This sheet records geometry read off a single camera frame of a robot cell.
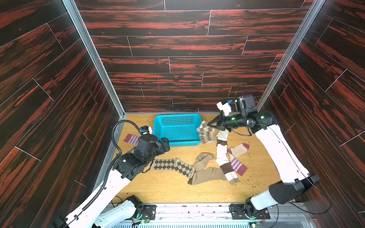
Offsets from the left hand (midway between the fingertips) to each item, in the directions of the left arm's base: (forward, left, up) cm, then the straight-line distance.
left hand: (163, 142), depth 72 cm
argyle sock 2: (+3, -22, +5) cm, 22 cm away
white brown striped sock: (+5, -36, -25) cm, 44 cm away
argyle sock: (-1, -5, -25) cm, 26 cm away
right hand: (+7, -24, +8) cm, 26 cm away
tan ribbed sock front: (-6, -26, -27) cm, 38 cm away
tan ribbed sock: (+2, -22, -24) cm, 33 cm away
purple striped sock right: (-1, -46, -26) cm, 53 cm away
